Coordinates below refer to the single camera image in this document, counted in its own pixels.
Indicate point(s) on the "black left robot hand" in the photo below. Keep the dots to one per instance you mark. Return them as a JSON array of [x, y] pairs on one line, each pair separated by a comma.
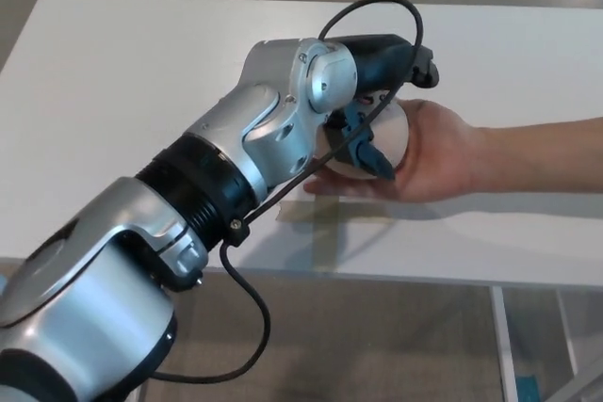
[[386, 58]]

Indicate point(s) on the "bare person hand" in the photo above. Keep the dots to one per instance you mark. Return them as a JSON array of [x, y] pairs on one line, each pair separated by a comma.
[[438, 157]]

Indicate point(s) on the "pink dumpling toy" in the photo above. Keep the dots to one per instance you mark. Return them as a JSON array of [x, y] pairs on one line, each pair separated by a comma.
[[393, 131]]

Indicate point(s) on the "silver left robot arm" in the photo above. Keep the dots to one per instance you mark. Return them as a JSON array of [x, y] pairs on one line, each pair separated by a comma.
[[141, 232]]

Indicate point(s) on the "bare person forearm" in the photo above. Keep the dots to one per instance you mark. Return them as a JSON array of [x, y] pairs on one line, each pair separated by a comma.
[[542, 157]]

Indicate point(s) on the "small teal floor object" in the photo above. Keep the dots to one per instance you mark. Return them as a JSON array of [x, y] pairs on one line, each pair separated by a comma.
[[526, 390]]

